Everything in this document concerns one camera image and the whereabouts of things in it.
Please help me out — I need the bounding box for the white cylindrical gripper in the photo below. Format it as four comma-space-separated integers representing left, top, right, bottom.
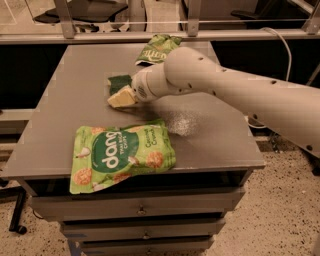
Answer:
107, 64, 167, 108

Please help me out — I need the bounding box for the green and yellow sponge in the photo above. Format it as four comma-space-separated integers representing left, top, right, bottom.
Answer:
108, 75, 132, 96

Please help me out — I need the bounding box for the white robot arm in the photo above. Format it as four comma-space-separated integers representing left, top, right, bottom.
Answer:
108, 47, 320, 157

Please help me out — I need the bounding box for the green kettle chips bag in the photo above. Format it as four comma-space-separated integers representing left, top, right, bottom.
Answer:
135, 34, 182, 65

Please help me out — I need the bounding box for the green dang chips bag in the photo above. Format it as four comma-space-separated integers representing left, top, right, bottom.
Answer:
69, 119, 176, 194

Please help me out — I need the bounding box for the black office chair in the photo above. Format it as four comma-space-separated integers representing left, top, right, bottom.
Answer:
33, 0, 129, 34

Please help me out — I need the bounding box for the grey drawer cabinet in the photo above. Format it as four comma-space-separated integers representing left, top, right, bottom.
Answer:
4, 44, 264, 256

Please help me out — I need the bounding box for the black stand leg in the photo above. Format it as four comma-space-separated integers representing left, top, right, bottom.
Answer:
0, 179, 27, 235

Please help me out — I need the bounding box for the white cable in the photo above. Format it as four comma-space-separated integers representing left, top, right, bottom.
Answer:
247, 27, 293, 130

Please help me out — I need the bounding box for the metal railing frame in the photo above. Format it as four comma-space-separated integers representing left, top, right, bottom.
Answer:
0, 0, 320, 44

